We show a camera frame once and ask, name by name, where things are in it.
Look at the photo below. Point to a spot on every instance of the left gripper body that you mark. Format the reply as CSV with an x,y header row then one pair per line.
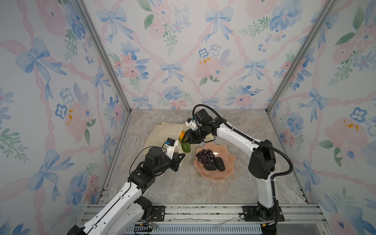
x,y
167,163

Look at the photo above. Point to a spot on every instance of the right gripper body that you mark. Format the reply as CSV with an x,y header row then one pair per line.
x,y
198,134

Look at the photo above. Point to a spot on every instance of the green-orange mango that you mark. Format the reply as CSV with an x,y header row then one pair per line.
x,y
186,148

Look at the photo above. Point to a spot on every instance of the yellow plastic bag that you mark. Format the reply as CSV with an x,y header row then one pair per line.
x,y
161,132

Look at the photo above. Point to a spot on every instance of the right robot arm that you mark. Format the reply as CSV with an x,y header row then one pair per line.
x,y
262,158

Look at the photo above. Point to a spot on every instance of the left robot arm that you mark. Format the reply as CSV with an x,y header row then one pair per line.
x,y
129,205

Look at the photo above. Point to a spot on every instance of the purple grape bunch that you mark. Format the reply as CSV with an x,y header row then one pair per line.
x,y
205,156

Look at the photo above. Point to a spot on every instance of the pink scalloped fruit plate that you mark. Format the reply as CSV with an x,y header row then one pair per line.
x,y
219,151

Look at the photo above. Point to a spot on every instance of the dark avocado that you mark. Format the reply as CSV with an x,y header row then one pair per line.
x,y
210,166
220,164

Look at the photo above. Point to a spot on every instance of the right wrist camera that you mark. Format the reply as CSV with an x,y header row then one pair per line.
x,y
191,123

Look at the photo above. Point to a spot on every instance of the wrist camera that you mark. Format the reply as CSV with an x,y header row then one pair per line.
x,y
170,145
191,123

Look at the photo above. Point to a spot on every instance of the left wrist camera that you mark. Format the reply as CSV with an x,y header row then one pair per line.
x,y
170,145

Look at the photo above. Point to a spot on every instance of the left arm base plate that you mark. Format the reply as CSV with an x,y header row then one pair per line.
x,y
157,214

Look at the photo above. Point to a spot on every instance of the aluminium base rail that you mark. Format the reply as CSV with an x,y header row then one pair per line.
x,y
224,219

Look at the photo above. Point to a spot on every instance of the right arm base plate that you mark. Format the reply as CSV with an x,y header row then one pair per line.
x,y
257,213

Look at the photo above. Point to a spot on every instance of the left aluminium corner post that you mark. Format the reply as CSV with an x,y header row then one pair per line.
x,y
88,23

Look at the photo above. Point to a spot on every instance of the aluminium corner post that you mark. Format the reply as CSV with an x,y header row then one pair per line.
x,y
303,50
88,23

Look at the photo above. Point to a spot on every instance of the right aluminium corner post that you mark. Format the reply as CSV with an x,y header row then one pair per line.
x,y
303,50

